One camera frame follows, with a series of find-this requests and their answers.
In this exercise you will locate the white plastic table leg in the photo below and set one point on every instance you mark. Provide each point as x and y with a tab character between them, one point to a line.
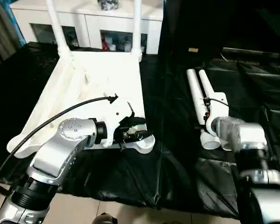
205	79
197	93
137	28
58	28

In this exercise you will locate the white plastic table top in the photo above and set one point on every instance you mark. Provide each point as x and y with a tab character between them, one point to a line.
95	81

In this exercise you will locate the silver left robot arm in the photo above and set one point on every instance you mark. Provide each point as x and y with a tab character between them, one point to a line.
67	140

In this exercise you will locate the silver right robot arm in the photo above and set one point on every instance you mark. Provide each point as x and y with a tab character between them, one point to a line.
252	140

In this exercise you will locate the black mat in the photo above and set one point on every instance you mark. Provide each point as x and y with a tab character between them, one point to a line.
165	168

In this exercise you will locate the small tan label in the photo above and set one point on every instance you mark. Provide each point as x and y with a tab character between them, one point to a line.
193	50

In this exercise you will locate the small white jar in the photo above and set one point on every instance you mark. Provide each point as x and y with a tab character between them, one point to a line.
142	49
127	47
112	47

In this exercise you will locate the black left robot foot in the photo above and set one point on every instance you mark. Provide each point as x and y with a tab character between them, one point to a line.
106	219

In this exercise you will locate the red bottle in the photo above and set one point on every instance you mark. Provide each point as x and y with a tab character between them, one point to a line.
105	44

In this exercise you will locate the white cabinet with glass doors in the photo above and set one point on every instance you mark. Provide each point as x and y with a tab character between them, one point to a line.
91	21

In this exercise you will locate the grey black toy figure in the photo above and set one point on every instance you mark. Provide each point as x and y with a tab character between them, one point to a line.
108	4

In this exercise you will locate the grey brown curtain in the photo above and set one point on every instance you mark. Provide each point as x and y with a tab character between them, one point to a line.
2	30

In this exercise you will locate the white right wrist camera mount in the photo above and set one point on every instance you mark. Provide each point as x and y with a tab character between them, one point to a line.
218	105

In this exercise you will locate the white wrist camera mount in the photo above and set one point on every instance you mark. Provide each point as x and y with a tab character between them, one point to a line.
117	114
218	105

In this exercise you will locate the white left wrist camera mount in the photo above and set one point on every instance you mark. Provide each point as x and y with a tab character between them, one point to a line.
117	114

